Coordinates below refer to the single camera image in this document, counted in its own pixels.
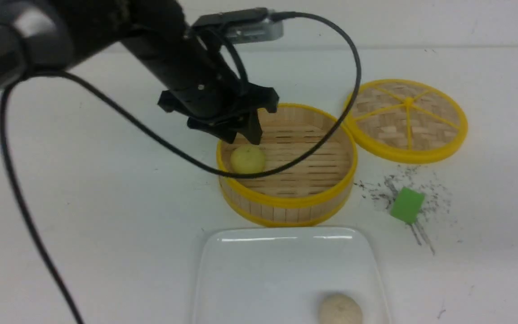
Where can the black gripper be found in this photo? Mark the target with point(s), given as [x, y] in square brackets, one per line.
[215, 102]

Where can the yellow steamed bun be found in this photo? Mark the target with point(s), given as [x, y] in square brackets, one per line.
[248, 159]

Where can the white steamed bun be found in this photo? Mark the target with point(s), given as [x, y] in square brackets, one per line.
[339, 309]

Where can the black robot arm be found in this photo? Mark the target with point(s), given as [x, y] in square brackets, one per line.
[56, 35]

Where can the white rectangular plate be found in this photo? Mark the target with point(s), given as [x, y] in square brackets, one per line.
[282, 275]

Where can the yellow bamboo steamer basket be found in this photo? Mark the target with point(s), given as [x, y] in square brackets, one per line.
[308, 193]

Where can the yellow bamboo steamer lid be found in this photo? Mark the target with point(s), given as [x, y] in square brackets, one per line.
[406, 121]

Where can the green cube block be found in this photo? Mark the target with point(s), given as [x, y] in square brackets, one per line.
[407, 205]

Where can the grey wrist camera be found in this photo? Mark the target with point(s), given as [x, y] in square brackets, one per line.
[243, 26]

